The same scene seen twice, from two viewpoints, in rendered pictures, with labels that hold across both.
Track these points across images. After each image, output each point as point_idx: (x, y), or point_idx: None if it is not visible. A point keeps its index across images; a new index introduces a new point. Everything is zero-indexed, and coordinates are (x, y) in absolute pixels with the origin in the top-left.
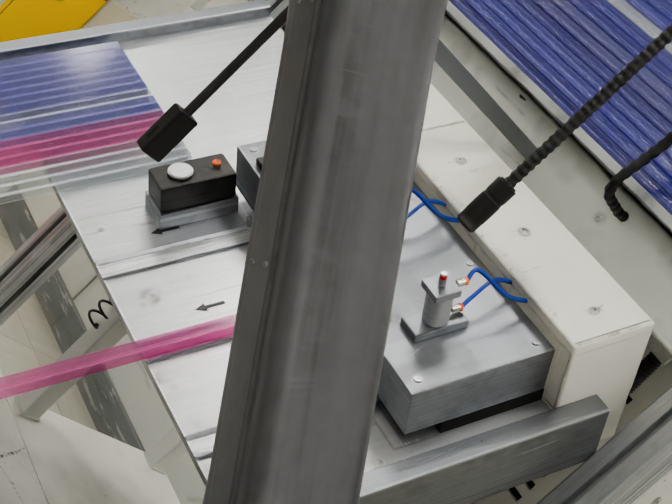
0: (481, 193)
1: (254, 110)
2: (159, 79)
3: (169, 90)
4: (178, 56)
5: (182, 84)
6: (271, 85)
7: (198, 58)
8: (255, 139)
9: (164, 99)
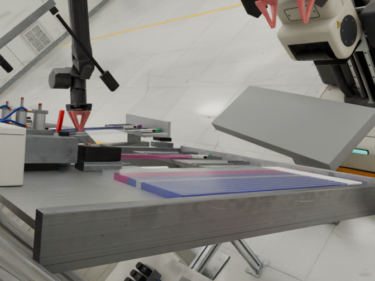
0: (5, 60)
1: (62, 184)
2: (136, 193)
3: (126, 190)
4: (128, 200)
5: (118, 191)
6: (46, 190)
7: (110, 199)
8: (63, 178)
9: (128, 188)
